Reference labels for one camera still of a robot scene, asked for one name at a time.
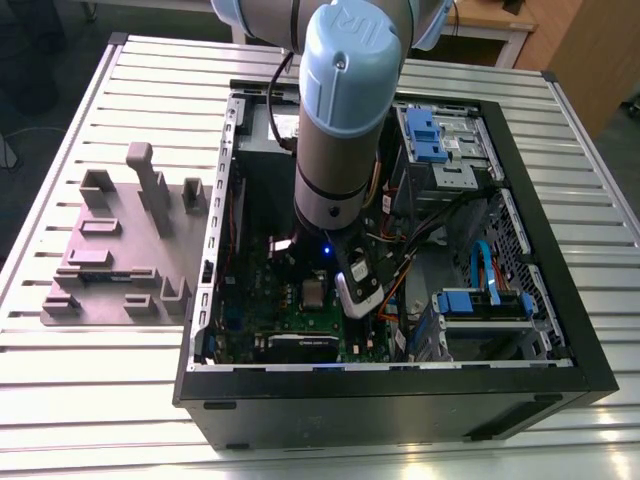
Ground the CPU socket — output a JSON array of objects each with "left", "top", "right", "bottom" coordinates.
[{"left": 297, "top": 277, "right": 330, "bottom": 314}]

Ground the black camera cable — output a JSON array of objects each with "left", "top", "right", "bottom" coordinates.
[{"left": 266, "top": 48, "right": 304, "bottom": 151}]

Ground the silver CPU chip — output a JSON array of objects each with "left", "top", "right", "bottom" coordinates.
[{"left": 301, "top": 278, "right": 327, "bottom": 310}]

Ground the blue flat wire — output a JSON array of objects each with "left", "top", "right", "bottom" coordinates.
[{"left": 469, "top": 239, "right": 502, "bottom": 307}]

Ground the silver disk bay cage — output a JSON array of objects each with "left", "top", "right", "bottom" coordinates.
[{"left": 427, "top": 287, "right": 571, "bottom": 364}]

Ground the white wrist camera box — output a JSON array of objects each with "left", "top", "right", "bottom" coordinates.
[{"left": 333, "top": 243, "right": 387, "bottom": 321}]

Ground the green motherboard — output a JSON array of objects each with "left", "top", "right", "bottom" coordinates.
[{"left": 214, "top": 227, "right": 396, "bottom": 364}]

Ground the orange wire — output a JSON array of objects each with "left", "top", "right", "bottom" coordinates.
[{"left": 377, "top": 269, "right": 409, "bottom": 324}]

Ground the black PC case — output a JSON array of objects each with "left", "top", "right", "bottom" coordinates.
[{"left": 172, "top": 77, "right": 620, "bottom": 454}]

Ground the silver drive cage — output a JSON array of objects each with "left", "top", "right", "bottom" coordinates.
[{"left": 389, "top": 104, "right": 505, "bottom": 217}]

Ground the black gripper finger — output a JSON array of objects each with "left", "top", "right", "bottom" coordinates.
[{"left": 267, "top": 234, "right": 295, "bottom": 261}]

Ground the grey parts rack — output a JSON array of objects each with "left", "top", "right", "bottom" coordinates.
[{"left": 39, "top": 142, "right": 216, "bottom": 329}]

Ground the blue plastic drive bracket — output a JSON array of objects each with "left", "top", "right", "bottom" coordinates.
[
  {"left": 413, "top": 139, "right": 450, "bottom": 164},
  {"left": 406, "top": 108, "right": 442, "bottom": 144}
]

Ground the black cable bundle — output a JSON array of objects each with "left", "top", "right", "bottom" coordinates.
[{"left": 372, "top": 185, "right": 504, "bottom": 296}]

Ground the blue disk carrier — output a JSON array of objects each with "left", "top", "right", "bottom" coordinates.
[{"left": 430, "top": 288, "right": 535, "bottom": 322}]

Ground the black graphics card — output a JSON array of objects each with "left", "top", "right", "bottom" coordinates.
[{"left": 253, "top": 332, "right": 341, "bottom": 365}]

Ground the wooden desk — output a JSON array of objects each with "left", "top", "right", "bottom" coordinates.
[{"left": 439, "top": 0, "right": 541, "bottom": 69}]

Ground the wooden cabinet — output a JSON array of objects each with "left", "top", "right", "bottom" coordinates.
[{"left": 517, "top": 0, "right": 640, "bottom": 137}]

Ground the thin red fan wire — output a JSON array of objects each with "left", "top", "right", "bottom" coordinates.
[{"left": 222, "top": 187, "right": 239, "bottom": 281}]

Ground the black RAM slot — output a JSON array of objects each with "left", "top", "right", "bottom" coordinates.
[
  {"left": 344, "top": 312, "right": 362, "bottom": 352},
  {"left": 360, "top": 299, "right": 375, "bottom": 350}
]

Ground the RAM stick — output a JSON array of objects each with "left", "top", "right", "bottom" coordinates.
[{"left": 79, "top": 271, "right": 136, "bottom": 282}]

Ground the grey power supply unit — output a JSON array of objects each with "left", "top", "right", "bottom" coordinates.
[{"left": 234, "top": 105, "right": 301, "bottom": 229}]

